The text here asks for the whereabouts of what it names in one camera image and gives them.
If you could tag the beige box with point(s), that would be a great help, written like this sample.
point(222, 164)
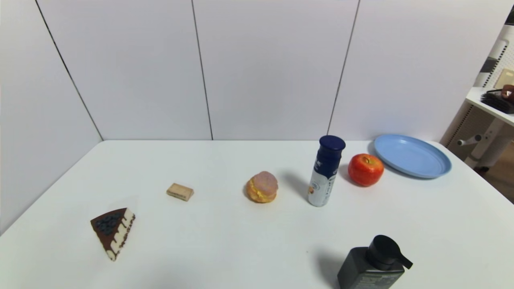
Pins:
point(506, 78)

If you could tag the pink topped cream puff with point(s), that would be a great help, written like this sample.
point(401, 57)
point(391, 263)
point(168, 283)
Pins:
point(263, 186)

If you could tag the blue capped white bottle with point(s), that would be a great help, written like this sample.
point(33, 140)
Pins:
point(324, 172)

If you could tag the red apple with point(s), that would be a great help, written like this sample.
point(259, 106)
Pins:
point(365, 170)

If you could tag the chocolate blueberry cake slice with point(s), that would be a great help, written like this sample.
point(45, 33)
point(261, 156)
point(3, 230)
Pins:
point(109, 230)

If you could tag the blue plate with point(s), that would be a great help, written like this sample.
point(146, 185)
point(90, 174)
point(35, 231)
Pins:
point(411, 156)

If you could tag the brown round object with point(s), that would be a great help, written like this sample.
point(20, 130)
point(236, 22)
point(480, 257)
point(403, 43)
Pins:
point(508, 92)

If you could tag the white desk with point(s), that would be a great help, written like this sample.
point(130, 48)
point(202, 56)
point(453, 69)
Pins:
point(492, 134)

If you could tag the tan rectangular biscuit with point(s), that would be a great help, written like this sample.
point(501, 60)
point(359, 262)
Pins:
point(180, 191)

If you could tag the black bristle brush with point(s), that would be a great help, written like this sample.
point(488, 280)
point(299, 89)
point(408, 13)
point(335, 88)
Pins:
point(496, 102)

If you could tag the black pump bottle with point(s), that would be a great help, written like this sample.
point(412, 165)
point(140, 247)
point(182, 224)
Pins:
point(367, 269)

